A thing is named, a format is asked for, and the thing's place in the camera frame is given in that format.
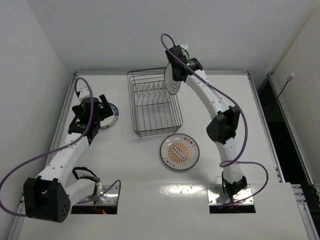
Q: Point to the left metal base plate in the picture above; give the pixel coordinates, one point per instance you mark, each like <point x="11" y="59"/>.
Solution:
<point x="110" y="198"/>

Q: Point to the orange sunburst plate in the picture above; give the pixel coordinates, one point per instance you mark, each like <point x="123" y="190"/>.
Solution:
<point x="179" y="152"/>

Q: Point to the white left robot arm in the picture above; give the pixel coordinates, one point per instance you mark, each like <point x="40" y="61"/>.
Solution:
<point x="47" y="197"/>

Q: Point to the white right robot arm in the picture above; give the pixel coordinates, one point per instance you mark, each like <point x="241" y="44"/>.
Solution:
<point x="224" y="117"/>

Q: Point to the white wall plug with cable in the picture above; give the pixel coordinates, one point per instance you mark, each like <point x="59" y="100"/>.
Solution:
<point x="289" y="78"/>

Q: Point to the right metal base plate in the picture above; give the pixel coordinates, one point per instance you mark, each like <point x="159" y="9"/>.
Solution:
<point x="216" y="196"/>

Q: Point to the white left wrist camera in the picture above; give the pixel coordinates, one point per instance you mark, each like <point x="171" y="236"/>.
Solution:
<point x="83" y="93"/>

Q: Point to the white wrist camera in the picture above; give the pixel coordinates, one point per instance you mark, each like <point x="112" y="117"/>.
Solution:
<point x="83" y="93"/>
<point x="184" y="46"/>

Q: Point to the white plate grey flower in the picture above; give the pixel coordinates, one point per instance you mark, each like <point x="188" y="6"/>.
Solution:
<point x="172" y="86"/>

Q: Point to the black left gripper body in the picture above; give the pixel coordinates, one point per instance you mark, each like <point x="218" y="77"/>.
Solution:
<point x="105" y="109"/>

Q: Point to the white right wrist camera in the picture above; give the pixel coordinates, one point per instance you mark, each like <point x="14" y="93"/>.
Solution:
<point x="184" y="46"/>

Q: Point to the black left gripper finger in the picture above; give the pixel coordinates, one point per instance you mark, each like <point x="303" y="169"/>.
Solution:
<point x="107" y="111"/>
<point x="104" y="101"/>

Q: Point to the metal base plate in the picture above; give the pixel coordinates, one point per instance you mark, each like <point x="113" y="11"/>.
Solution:
<point x="216" y="196"/>
<point x="110" y="198"/>

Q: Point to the white plate dark blue rim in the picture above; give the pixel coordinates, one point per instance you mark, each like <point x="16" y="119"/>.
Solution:
<point x="114" y="120"/>

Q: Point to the grey wire dish rack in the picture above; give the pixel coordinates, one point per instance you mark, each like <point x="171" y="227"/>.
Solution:
<point x="154" y="111"/>

